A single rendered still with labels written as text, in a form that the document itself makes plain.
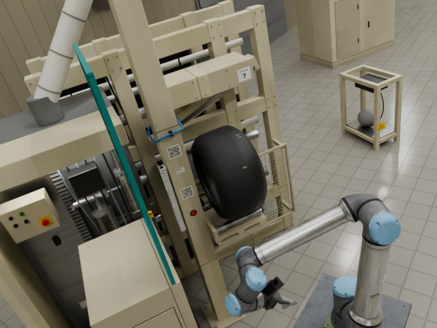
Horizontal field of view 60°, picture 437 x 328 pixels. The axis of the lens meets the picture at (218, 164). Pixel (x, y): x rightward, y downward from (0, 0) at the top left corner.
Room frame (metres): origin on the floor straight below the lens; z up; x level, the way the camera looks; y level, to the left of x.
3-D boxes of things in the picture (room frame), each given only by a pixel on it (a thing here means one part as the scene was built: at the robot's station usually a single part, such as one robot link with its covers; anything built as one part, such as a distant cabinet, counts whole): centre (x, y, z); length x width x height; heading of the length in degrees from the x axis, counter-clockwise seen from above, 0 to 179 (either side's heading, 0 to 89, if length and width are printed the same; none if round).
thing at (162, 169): (1.89, 0.32, 1.19); 0.05 x 0.04 x 0.48; 16
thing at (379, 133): (3.90, -1.87, 0.40); 0.60 x 0.35 x 0.80; 17
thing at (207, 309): (1.94, 0.24, 0.01); 0.27 x 0.27 x 0.02; 16
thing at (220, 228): (1.90, -0.04, 0.90); 0.35 x 0.05 x 0.05; 106
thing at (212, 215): (2.03, 0.00, 0.80); 0.37 x 0.36 x 0.02; 16
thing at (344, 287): (1.23, -0.48, 0.80); 0.17 x 0.15 x 0.18; 179
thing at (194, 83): (2.36, -0.03, 1.71); 0.61 x 0.25 x 0.15; 106
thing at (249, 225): (1.90, -0.04, 0.83); 0.36 x 0.09 x 0.06; 106
